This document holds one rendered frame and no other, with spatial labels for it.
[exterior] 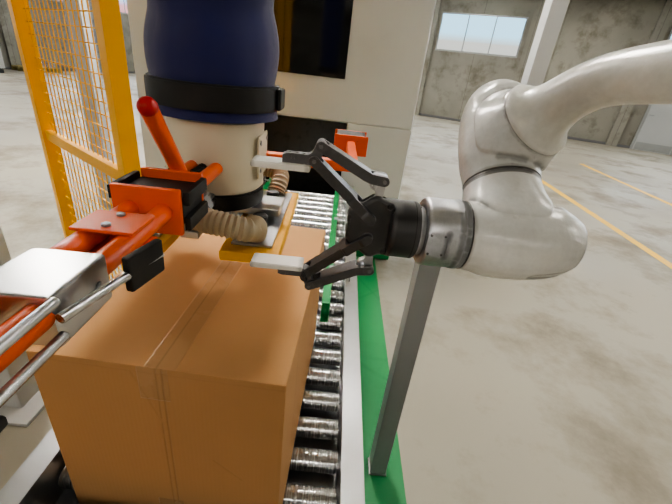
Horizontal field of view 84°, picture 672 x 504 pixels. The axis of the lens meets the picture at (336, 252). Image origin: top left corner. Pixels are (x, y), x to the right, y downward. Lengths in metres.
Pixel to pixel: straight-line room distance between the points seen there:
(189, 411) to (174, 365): 0.09
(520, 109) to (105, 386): 0.71
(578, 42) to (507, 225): 14.64
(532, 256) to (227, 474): 0.62
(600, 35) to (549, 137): 14.62
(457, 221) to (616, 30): 14.80
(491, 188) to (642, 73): 0.17
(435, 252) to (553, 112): 0.21
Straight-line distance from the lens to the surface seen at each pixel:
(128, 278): 0.37
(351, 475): 0.94
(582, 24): 15.13
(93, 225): 0.44
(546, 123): 0.54
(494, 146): 0.54
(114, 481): 0.91
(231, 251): 0.64
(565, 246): 0.52
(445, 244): 0.47
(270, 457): 0.73
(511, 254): 0.49
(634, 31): 15.29
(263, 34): 0.68
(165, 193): 0.49
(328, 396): 1.12
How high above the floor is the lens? 1.38
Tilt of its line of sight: 27 degrees down
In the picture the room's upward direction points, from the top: 7 degrees clockwise
